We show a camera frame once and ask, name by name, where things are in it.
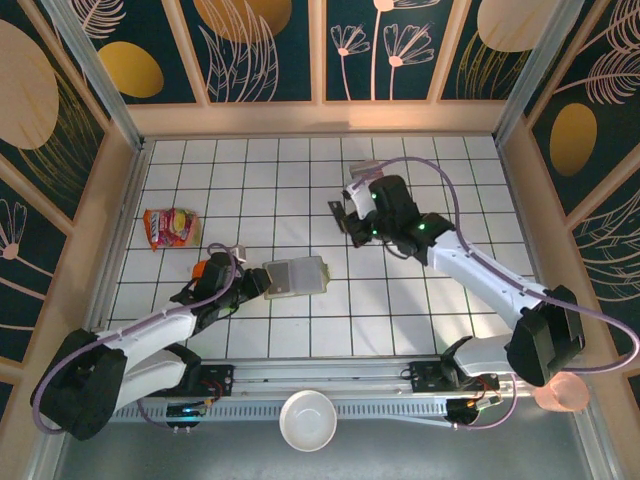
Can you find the black credit card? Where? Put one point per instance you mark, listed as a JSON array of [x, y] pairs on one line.
[[336, 215]]

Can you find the clear plastic container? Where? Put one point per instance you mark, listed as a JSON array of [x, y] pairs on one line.
[[307, 277]]

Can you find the stack of credit cards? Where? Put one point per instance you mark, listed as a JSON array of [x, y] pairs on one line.
[[365, 169]]

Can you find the clear plastic card tray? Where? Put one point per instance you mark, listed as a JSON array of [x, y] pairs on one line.
[[364, 167]]

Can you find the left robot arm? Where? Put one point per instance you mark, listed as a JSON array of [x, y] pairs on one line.
[[145, 340]]

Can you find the orange plush toy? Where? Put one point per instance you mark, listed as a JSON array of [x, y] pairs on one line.
[[199, 269]]

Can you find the colourful fruit candy bag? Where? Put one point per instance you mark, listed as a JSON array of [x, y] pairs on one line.
[[172, 230]]

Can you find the left controller board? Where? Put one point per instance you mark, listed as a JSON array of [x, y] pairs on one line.
[[185, 411]]

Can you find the controller board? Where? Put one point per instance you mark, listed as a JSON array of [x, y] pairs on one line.
[[185, 411], [462, 412]]

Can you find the white bowl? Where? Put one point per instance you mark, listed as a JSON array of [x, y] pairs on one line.
[[307, 420]]

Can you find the gold oval feather panel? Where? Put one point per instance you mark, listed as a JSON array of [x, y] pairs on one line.
[[575, 140]]

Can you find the right controller board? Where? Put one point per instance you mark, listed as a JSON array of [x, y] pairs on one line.
[[462, 412]]

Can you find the pink plastic cup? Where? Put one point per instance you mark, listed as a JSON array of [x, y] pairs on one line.
[[562, 397]]

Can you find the cream circle gold lines panel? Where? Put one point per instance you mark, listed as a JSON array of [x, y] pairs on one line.
[[30, 100]]

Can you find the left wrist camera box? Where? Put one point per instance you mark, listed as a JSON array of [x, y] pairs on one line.
[[240, 252]]

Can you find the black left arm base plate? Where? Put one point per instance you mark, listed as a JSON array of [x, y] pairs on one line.
[[220, 377]]

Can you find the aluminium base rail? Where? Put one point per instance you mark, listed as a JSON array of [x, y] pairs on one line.
[[325, 375]]

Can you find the aluminium table edge rail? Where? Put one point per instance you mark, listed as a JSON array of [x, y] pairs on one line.
[[125, 215]]

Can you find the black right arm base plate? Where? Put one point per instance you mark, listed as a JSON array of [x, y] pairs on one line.
[[425, 375]]

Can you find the pink flowers wall panel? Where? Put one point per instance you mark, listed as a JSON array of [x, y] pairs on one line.
[[380, 50]]

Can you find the single flower wall panel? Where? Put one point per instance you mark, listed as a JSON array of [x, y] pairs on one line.
[[25, 250]]

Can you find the aluminium corner post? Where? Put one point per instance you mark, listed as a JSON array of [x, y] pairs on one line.
[[530, 75], [100, 85]]

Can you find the leaf outline wall panel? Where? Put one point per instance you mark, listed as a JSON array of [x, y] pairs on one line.
[[240, 50]]

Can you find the leaf lines wall panel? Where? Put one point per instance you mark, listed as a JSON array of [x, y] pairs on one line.
[[610, 260]]

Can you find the cream circle wall panel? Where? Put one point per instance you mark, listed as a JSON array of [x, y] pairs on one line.
[[500, 25]]

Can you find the gold ovals wall panel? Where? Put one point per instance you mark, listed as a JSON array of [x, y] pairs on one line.
[[130, 70]]

